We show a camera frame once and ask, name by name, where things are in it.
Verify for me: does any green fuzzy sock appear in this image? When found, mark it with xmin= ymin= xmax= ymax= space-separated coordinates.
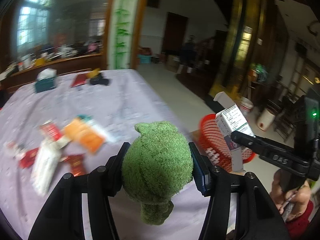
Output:
xmin=121 ymin=121 xmax=193 ymax=225

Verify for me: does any white blue medicine box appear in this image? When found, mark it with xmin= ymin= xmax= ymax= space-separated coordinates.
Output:
xmin=214 ymin=92 xmax=255 ymax=172

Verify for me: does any person's right hand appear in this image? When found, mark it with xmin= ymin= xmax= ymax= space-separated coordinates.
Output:
xmin=270 ymin=170 xmax=311 ymax=222

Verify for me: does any red plastic mesh basket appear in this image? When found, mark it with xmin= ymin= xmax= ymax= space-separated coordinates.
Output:
xmin=198 ymin=113 xmax=257 ymax=173

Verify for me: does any orange white package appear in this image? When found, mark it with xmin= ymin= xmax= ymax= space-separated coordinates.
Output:
xmin=63 ymin=118 xmax=105 ymax=154

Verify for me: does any red white cardboard box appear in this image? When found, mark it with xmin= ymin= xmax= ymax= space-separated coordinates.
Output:
xmin=18 ymin=121 xmax=87 ymax=176

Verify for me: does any lilac floral tablecloth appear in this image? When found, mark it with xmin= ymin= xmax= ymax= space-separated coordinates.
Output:
xmin=1 ymin=70 xmax=209 ymax=239

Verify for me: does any white plastic bucket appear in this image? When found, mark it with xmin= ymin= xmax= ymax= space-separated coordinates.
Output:
xmin=240 ymin=97 xmax=253 ymax=117

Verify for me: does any black cloth item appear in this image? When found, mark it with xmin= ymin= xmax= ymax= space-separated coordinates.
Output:
xmin=89 ymin=73 xmax=110 ymax=86

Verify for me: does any red booklet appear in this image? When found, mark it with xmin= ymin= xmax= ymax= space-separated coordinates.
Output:
xmin=71 ymin=73 xmax=88 ymax=87

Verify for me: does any yellow tape roll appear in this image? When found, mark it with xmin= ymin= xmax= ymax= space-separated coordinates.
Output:
xmin=86 ymin=68 xmax=100 ymax=79

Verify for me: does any cardboard box on floor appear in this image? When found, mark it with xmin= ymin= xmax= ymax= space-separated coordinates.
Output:
xmin=165 ymin=55 xmax=180 ymax=73

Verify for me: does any dark teal tissue box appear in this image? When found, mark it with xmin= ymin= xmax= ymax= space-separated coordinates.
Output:
xmin=34 ymin=68 xmax=57 ymax=93

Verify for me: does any wooden sideboard counter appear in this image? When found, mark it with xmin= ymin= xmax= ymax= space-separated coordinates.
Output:
xmin=1 ymin=53 xmax=107 ymax=93

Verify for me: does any bamboo painted panel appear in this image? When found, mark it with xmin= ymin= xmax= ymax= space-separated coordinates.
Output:
xmin=107 ymin=0 xmax=138 ymax=69

